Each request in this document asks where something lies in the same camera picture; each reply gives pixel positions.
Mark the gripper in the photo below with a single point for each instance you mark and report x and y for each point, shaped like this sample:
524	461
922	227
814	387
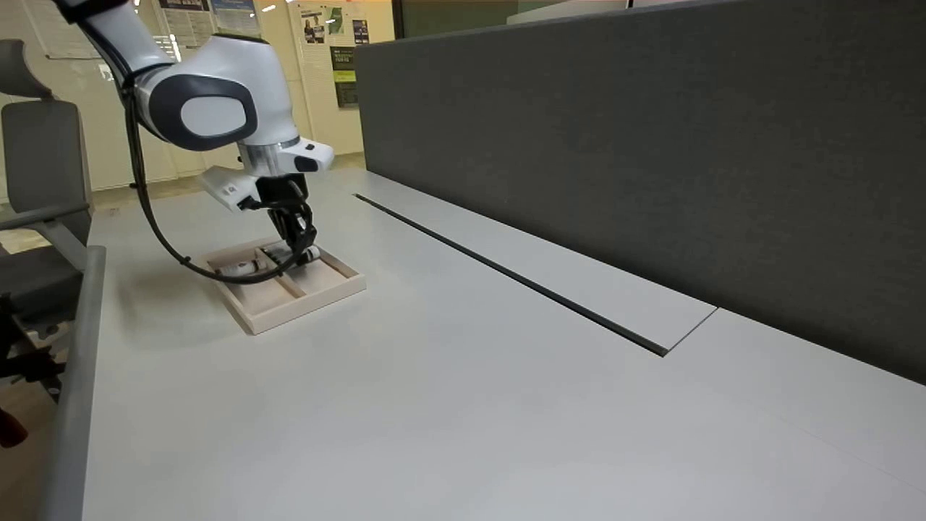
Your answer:
281	191

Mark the small white bottle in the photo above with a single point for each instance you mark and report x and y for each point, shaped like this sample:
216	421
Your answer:
312	254
239	269

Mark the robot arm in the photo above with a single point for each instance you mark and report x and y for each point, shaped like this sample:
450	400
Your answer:
217	79

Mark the light wooden divided tray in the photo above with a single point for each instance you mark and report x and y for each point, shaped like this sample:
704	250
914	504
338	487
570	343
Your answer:
289	300

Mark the grey office chair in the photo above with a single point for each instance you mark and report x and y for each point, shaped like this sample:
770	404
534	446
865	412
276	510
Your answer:
45	155

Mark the grey fabric desk partition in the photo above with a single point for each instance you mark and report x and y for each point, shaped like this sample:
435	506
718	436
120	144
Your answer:
651	145

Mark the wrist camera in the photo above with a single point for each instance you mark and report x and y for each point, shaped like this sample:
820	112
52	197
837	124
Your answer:
226	187

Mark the dark green wall poster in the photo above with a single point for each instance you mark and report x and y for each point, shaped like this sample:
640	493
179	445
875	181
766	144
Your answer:
344	76

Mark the row of wall posters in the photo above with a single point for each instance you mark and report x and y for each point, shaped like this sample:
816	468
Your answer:
188	22
313	25

